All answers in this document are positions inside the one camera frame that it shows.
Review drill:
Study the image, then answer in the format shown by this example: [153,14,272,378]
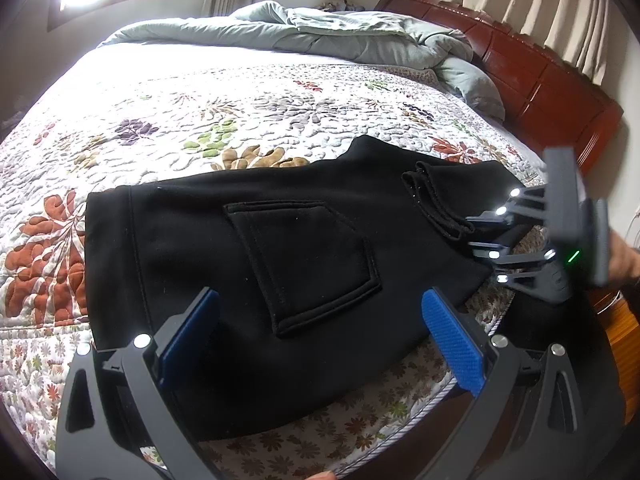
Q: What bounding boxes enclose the black pants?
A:
[85,136,524,440]

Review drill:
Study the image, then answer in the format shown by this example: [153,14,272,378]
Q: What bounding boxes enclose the right hand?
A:
[608,230,640,287]

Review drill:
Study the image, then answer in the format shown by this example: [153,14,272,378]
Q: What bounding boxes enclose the red wooden headboard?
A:
[375,0,623,174]

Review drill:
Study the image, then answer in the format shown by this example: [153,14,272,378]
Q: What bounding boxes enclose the floral quilted bedspread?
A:
[1,44,544,474]

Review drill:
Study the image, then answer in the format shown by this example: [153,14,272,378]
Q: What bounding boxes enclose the grey-green comforter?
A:
[102,0,506,122]

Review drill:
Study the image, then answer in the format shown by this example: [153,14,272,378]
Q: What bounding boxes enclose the white cables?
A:
[624,206,640,252]

